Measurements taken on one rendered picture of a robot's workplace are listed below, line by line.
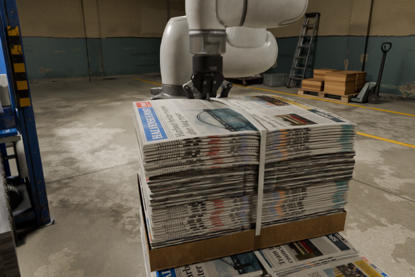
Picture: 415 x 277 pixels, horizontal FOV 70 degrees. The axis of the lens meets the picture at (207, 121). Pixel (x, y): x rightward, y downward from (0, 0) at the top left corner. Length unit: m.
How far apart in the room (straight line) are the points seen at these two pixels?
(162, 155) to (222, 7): 0.39
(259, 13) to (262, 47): 0.30
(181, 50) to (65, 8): 8.88
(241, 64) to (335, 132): 0.51
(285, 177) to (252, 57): 0.55
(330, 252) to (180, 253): 0.27
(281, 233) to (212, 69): 0.38
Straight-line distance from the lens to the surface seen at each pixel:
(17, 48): 2.01
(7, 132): 1.88
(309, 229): 0.62
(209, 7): 0.69
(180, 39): 0.95
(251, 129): 0.48
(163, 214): 0.49
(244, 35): 0.98
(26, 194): 2.66
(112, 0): 10.16
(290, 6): 0.75
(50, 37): 9.63
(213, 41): 0.70
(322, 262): 0.61
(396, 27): 7.34
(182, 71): 0.95
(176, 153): 0.44
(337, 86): 6.63
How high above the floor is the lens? 1.20
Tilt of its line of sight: 15 degrees down
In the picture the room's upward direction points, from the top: straight up
